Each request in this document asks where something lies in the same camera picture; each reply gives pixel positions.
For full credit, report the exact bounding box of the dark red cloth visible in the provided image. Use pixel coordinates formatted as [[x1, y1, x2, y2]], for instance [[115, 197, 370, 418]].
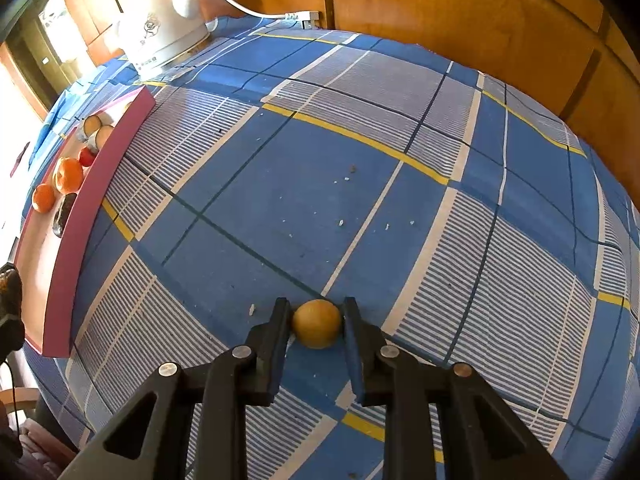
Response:
[[11, 141, 32, 177]]

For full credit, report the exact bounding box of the small orange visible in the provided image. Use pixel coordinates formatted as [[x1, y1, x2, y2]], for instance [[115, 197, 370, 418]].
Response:
[[32, 183, 56, 212]]

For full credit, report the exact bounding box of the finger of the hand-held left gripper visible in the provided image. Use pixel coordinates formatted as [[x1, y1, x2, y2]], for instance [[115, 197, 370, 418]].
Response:
[[0, 307, 26, 356]]

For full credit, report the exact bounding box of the wooden glass door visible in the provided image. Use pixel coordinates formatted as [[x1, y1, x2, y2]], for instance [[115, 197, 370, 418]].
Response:
[[0, 0, 96, 111]]

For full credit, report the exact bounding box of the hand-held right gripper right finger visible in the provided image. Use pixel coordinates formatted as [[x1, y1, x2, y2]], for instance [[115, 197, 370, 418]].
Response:
[[341, 297, 571, 480]]

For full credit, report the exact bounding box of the thin black cable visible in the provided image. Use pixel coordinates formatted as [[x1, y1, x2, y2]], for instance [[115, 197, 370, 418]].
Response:
[[0, 355, 21, 436]]

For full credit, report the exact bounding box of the dark brown seat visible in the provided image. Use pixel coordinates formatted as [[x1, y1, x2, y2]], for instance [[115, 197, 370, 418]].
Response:
[[0, 410, 81, 480]]

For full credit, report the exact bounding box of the white power plug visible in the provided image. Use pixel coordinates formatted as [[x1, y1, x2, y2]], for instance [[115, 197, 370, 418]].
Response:
[[285, 10, 321, 30]]

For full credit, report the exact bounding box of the blue plaid cloth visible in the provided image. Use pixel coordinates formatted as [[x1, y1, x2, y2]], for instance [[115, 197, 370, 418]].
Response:
[[20, 15, 640, 480]]

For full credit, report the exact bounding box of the large orange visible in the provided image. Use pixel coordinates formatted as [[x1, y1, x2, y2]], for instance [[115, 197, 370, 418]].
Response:
[[54, 157, 85, 195]]

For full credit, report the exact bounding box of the pink-edged white cardboard tray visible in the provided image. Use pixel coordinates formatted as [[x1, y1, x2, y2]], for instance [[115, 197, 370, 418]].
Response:
[[12, 85, 157, 358]]

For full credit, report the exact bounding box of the wooden wardrobe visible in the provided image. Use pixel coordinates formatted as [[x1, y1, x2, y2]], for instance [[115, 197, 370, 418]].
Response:
[[55, 0, 640, 196]]

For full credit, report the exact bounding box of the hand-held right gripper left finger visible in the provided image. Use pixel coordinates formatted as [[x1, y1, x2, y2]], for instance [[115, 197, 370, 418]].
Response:
[[60, 297, 292, 480]]

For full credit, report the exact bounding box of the dark oblong pastry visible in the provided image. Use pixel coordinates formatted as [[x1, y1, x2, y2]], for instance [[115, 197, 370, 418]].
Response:
[[52, 192, 79, 238]]

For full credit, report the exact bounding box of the small tan round fruit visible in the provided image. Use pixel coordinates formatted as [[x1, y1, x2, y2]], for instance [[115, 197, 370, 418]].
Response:
[[292, 299, 343, 350]]

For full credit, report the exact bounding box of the white ceramic electric kettle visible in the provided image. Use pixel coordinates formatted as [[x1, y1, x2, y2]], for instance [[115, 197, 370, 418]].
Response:
[[116, 0, 211, 78]]

